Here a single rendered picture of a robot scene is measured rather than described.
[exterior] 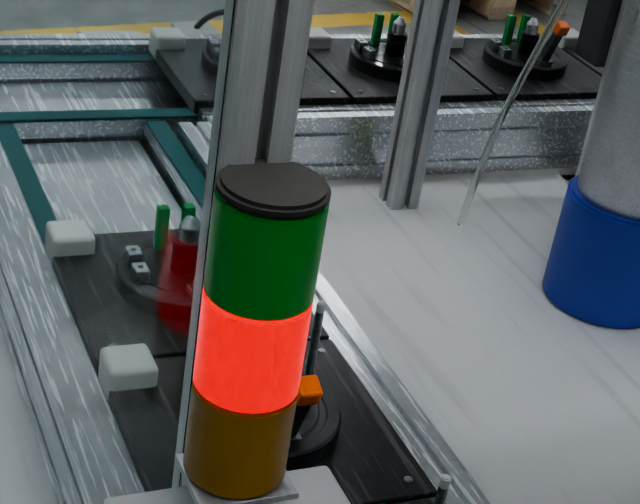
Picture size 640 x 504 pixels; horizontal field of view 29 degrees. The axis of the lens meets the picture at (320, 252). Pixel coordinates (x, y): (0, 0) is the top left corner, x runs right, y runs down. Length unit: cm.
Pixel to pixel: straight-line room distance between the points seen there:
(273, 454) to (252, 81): 18
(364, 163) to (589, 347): 49
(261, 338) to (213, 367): 3
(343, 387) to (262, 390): 64
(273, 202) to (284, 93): 5
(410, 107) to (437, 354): 40
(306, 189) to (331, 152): 130
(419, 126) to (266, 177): 123
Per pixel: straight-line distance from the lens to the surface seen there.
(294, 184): 54
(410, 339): 150
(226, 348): 55
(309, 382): 102
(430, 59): 171
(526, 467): 134
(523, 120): 196
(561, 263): 162
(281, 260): 53
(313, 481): 65
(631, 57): 151
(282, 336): 55
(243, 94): 53
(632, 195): 155
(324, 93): 186
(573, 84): 209
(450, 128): 191
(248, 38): 53
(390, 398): 123
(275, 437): 59
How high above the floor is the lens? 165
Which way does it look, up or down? 29 degrees down
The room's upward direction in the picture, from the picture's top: 9 degrees clockwise
